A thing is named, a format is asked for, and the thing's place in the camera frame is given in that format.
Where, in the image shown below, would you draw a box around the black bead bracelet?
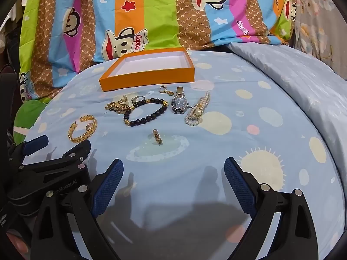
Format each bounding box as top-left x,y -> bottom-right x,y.
123,97 -> 167,127

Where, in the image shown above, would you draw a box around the silver wristwatch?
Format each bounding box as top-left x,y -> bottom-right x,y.
171,86 -> 190,115

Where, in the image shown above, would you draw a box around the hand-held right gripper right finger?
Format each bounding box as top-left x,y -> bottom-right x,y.
224,156 -> 319,260

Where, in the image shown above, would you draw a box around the gold cuff bracelet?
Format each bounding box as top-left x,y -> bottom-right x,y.
68,115 -> 98,144

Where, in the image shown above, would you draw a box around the blue planet print bed sheet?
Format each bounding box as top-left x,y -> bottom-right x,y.
23,49 -> 345,260

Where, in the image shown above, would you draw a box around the grey floral cloth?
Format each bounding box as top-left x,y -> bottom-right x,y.
291,0 -> 347,72

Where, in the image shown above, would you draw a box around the gold pearl earring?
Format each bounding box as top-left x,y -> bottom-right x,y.
152,129 -> 163,146

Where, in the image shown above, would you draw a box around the gold link watch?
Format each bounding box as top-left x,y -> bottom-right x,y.
105,95 -> 136,115

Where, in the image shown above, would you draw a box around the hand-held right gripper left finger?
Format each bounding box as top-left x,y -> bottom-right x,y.
31,158 -> 124,260

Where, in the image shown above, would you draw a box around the green cloth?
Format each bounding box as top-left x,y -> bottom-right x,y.
12,100 -> 51,146

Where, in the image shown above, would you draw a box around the pearl bracelet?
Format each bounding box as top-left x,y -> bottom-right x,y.
185,91 -> 211,127

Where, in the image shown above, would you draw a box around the pale blue quilt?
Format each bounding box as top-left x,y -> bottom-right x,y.
227,41 -> 347,195

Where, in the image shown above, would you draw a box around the orange cardboard box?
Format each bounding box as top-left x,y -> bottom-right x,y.
99,47 -> 195,92

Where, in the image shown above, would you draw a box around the colourful monkey print blanket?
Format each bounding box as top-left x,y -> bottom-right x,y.
19,0 -> 297,104

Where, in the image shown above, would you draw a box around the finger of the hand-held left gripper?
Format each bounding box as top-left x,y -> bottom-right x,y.
8,135 -> 50,166
18,140 -> 92,180

